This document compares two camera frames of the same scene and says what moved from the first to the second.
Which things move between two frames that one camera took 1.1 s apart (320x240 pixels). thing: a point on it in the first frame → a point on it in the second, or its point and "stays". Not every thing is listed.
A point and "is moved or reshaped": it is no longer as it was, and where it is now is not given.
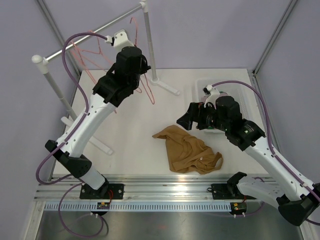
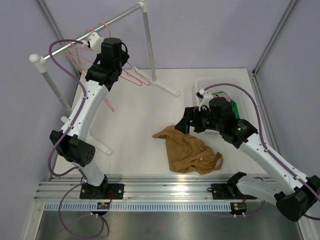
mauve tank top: (223, 94) stays
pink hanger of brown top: (136, 90) is moved or reshaped
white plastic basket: (237, 89) stays
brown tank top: (187, 153) stays
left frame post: (53, 22) stays
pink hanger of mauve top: (98, 42) is moved or reshaped
